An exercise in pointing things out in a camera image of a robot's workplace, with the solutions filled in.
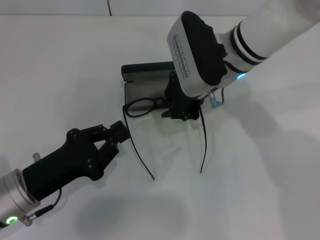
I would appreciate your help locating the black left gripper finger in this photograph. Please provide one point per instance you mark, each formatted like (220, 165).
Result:
(121, 137)
(117, 128)

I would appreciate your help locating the black round-lens glasses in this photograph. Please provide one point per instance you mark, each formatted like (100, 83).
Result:
(155, 103)

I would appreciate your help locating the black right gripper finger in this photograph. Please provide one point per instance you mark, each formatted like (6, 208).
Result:
(173, 85)
(167, 115)

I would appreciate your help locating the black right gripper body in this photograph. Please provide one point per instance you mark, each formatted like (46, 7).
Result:
(185, 107)

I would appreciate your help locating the white and silver right robot arm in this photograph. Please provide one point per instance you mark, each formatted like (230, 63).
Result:
(275, 32)

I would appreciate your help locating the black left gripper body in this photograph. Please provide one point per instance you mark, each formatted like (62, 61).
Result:
(65, 162)

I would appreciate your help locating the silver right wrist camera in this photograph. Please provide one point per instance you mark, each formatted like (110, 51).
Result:
(182, 50)

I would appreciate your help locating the black glasses case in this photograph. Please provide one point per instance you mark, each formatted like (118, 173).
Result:
(142, 92)

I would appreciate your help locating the left wrist silver plug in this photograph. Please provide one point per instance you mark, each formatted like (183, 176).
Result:
(36, 157)

